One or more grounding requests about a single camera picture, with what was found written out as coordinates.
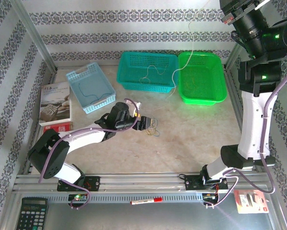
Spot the dark blue thin cable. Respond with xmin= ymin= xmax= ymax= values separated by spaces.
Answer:
xmin=77 ymin=82 xmax=112 ymax=105

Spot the red booklet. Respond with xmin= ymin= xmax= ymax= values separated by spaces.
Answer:
xmin=43 ymin=121 xmax=74 ymax=134

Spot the aluminium frame post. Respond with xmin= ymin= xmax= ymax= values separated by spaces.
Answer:
xmin=10 ymin=0 xmax=57 ymax=72
xmin=223 ymin=39 xmax=244 ymax=70

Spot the aluminium mounting rail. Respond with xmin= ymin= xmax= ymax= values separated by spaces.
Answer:
xmin=12 ymin=172 xmax=275 ymax=193

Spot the small circuit board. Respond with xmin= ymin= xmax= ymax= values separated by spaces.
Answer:
xmin=202 ymin=193 xmax=219 ymax=201
xmin=68 ymin=193 xmax=88 ymax=202

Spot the teal plastic basket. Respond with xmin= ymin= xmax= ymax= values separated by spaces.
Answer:
xmin=116 ymin=51 xmax=179 ymax=93

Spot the black calculator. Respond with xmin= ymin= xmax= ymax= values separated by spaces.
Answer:
xmin=14 ymin=196 xmax=49 ymax=230

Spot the grey cover book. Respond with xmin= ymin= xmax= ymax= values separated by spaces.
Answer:
xmin=38 ymin=81 xmax=73 ymax=127

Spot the red USB drive package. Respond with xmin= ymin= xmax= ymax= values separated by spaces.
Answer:
xmin=233 ymin=189 xmax=270 ymax=214

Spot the aluminium side rail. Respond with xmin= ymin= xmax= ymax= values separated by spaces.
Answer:
xmin=22 ymin=69 xmax=59 ymax=175
xmin=226 ymin=69 xmax=264 ymax=173

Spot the beige thin cable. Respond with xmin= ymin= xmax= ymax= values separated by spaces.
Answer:
xmin=138 ymin=64 xmax=170 ymax=84

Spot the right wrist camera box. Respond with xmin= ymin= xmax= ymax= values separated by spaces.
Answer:
xmin=253 ymin=0 xmax=272 ymax=11

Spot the light blue plastic basket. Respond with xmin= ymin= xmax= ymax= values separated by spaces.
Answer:
xmin=66 ymin=62 xmax=117 ymax=115

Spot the yellow thin cable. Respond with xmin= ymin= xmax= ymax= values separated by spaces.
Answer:
xmin=184 ymin=73 xmax=197 ymax=90

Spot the white thin cable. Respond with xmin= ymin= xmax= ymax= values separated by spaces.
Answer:
xmin=154 ymin=0 xmax=212 ymax=111

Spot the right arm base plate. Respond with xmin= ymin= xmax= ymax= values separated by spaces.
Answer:
xmin=184 ymin=174 xmax=229 ymax=192

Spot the green plastic basket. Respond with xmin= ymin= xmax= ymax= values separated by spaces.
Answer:
xmin=177 ymin=51 xmax=228 ymax=106

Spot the grey slotted cable duct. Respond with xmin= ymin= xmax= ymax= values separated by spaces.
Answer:
xmin=47 ymin=193 xmax=204 ymax=204

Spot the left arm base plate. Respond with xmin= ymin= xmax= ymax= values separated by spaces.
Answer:
xmin=57 ymin=176 xmax=101 ymax=192

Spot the red capped marker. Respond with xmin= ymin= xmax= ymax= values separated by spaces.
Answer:
xmin=130 ymin=197 xmax=163 ymax=206

